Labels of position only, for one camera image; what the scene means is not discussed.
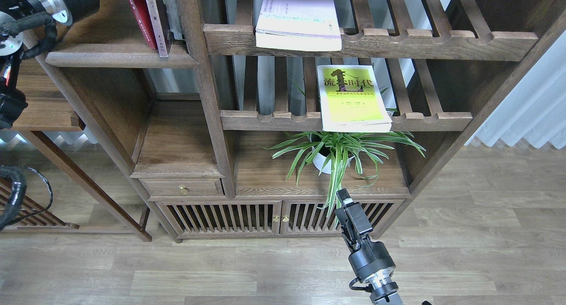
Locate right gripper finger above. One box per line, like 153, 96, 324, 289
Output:
334, 189, 373, 237

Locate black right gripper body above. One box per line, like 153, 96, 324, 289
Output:
341, 221, 395, 283

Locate red paperback book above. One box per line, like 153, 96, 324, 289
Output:
128, 0, 157, 50

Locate yellow green paperback book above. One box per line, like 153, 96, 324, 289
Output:
317, 65, 392, 133

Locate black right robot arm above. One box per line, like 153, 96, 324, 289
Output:
334, 188, 403, 305

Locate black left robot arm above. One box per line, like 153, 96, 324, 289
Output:
1, 0, 145, 235

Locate white plant pot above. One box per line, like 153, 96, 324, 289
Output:
313, 152, 344, 175

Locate green spider plant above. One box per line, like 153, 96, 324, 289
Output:
268, 130, 426, 217

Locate thin upright book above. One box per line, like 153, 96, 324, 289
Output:
146, 0, 173, 57

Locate dark wooden bookshelf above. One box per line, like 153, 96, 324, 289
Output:
0, 0, 566, 244

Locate white lavender paperback book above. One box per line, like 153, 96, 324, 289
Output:
255, 0, 342, 52

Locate white curtain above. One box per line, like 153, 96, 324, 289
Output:
466, 32, 566, 149

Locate dark wooden slatted bench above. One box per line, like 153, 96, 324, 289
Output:
0, 179, 79, 232

